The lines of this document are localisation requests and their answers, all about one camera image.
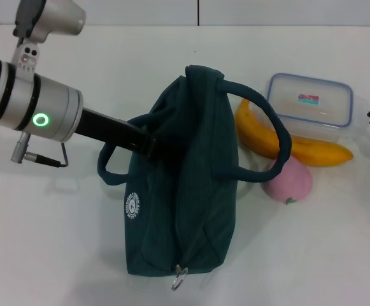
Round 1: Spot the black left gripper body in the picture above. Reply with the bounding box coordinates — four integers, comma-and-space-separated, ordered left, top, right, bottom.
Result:
74, 107, 159, 161

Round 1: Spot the dark teal fabric bag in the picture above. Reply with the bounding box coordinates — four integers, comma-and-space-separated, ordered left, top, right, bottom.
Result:
97, 64, 292, 292

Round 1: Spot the clear blue-rimmed lunch box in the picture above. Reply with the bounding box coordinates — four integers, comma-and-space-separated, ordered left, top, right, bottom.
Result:
266, 73, 367, 143

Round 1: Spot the yellow banana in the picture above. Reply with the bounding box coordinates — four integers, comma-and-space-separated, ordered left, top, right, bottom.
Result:
235, 98, 353, 168

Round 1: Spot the black cable with silver plug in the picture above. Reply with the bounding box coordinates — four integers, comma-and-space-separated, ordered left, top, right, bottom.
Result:
11, 133, 69, 168

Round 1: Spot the pink peach toy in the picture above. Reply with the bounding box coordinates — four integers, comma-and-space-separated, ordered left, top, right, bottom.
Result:
262, 157, 314, 207

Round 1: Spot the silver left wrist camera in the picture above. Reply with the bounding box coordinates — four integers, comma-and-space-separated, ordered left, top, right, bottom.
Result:
11, 43, 41, 79

